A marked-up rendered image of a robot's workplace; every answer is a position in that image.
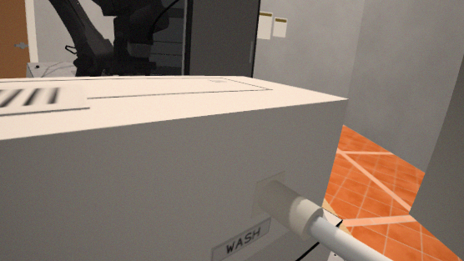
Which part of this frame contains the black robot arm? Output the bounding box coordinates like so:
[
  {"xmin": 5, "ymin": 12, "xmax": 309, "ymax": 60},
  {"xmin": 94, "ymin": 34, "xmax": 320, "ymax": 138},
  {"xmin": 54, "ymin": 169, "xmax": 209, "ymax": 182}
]
[{"xmin": 49, "ymin": 0, "xmax": 165, "ymax": 77}]

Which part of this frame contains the white cylinder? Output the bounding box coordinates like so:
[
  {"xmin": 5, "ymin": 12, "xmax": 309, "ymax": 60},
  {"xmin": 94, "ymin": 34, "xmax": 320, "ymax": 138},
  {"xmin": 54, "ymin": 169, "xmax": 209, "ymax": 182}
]
[{"xmin": 306, "ymin": 215, "xmax": 393, "ymax": 261}]

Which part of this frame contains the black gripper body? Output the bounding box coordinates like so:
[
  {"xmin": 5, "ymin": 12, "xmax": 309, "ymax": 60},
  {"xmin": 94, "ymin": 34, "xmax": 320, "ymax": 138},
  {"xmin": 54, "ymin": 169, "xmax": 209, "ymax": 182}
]
[{"xmin": 104, "ymin": 61, "xmax": 157, "ymax": 76}]

